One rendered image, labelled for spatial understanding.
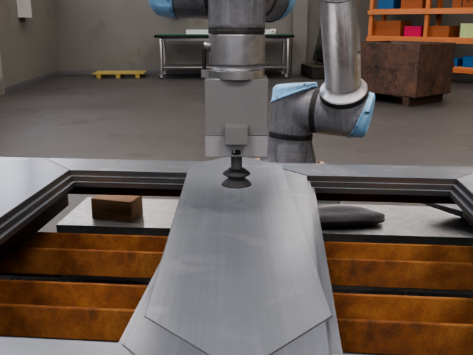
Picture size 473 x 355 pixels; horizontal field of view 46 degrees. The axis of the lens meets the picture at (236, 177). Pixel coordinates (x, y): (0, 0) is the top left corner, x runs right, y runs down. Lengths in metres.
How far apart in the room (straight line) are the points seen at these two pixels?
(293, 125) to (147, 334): 0.98
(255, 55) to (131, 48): 11.68
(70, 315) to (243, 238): 0.28
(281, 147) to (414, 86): 6.41
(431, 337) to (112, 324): 0.44
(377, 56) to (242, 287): 7.57
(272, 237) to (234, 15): 0.29
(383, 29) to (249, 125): 11.21
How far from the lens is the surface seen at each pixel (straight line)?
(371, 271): 0.98
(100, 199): 1.28
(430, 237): 1.23
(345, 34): 1.26
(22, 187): 1.00
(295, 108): 1.41
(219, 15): 0.73
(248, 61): 0.72
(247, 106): 0.73
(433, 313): 0.89
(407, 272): 0.99
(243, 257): 0.66
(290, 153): 1.42
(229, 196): 0.89
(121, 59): 12.44
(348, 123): 1.38
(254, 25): 0.73
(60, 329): 0.86
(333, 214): 1.23
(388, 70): 8.00
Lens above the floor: 1.11
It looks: 16 degrees down
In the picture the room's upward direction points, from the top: straight up
